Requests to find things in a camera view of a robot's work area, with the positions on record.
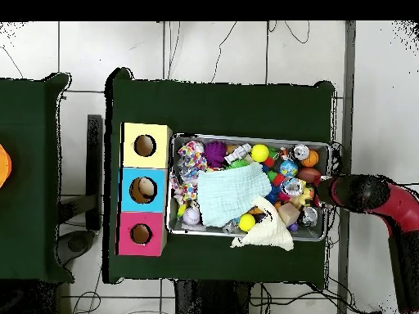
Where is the purple spiky ball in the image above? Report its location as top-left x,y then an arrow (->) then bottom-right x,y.
203,140 -> 228,168

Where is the dark grey floor base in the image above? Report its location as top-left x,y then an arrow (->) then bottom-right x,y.
56,230 -> 97,266

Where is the shallow clear mesh bin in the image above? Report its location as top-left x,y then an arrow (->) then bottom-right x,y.
165,132 -> 331,243

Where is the dark green tablecloth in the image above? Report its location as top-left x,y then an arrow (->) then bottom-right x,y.
102,67 -> 336,285
0,72 -> 74,283

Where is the wooden box with three holes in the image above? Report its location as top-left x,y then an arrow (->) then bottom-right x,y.
115,122 -> 173,258

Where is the white baseball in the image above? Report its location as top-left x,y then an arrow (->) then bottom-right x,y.
182,207 -> 201,226

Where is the orange round object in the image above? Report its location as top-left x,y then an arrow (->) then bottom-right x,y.
0,143 -> 13,189

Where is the cream waffle cloth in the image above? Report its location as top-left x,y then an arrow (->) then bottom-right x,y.
229,195 -> 295,252

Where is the yellow ball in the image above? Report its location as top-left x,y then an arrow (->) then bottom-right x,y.
250,144 -> 270,164
237,213 -> 257,232

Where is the mint waffle cloth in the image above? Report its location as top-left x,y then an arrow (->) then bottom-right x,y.
196,162 -> 273,228

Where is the colourful confetti print packet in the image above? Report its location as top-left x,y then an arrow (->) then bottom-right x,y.
169,140 -> 209,205

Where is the silver drink can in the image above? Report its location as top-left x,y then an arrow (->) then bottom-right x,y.
291,144 -> 311,162

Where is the black pedestal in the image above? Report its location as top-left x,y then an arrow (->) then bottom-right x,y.
173,279 -> 253,314

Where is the yellow rubber duck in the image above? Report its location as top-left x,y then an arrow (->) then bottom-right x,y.
296,186 -> 316,207

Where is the silver toy camera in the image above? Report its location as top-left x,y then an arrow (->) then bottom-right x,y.
223,142 -> 252,165

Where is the blue globe ball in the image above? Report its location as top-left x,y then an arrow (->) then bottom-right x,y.
279,159 -> 300,178

